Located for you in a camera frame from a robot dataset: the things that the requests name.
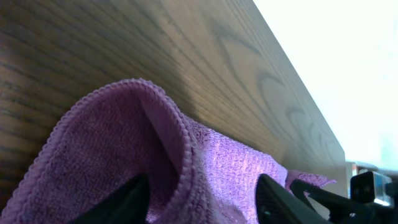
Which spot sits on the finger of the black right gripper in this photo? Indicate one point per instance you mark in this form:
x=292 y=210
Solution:
x=345 y=210

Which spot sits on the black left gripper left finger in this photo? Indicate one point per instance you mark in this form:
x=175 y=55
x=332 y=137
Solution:
x=127 y=205

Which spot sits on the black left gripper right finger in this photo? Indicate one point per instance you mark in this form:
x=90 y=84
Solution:
x=275 y=205

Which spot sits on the purple microfiber cloth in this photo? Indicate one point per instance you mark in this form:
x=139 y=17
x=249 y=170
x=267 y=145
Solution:
x=132 y=127

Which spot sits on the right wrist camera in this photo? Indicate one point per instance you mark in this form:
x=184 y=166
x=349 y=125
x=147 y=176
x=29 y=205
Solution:
x=372 y=187

